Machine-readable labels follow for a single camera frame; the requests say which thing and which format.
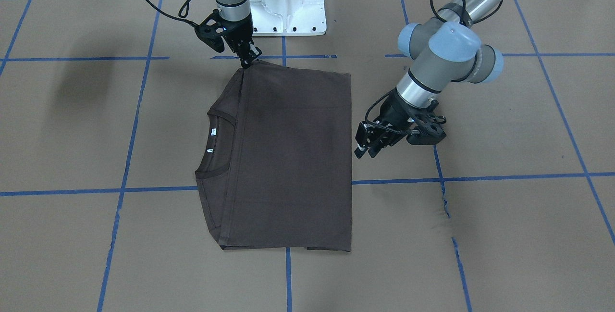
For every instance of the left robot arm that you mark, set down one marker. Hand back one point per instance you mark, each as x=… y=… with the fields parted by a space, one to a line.
x=444 y=50

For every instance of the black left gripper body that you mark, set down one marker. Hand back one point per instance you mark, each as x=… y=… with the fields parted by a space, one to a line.
x=395 y=108

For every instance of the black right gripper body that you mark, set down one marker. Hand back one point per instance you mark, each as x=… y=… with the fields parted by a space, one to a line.
x=239 y=34

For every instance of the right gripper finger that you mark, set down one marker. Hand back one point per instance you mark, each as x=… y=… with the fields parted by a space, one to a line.
x=246 y=61
x=250 y=48

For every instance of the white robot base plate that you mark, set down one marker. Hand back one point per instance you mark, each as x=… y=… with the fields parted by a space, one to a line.
x=273 y=18

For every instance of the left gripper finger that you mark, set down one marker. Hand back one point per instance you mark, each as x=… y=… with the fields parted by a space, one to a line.
x=362 y=138
x=380 y=140

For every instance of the dark brown t-shirt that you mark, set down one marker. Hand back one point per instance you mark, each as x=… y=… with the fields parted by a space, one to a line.
x=277 y=167

